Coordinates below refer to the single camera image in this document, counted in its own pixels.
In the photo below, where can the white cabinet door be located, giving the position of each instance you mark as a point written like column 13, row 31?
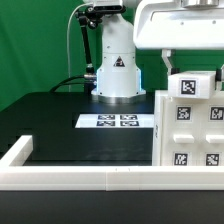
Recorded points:
column 213, row 134
column 181, row 141

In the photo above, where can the white flat top panel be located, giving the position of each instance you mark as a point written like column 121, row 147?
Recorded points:
column 115, row 121

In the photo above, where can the white U-shaped boundary frame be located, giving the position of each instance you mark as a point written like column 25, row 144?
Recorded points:
column 16, row 175

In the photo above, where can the white cabinet body box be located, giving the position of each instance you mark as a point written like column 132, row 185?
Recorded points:
column 160, row 98

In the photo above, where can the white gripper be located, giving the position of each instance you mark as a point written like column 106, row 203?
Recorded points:
column 180, row 24

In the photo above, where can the small white block with tag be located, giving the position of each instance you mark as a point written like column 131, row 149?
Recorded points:
column 192, row 84

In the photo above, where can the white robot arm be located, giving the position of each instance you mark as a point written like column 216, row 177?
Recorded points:
column 128, row 25

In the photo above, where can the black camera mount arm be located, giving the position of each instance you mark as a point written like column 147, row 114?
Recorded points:
column 91, row 17

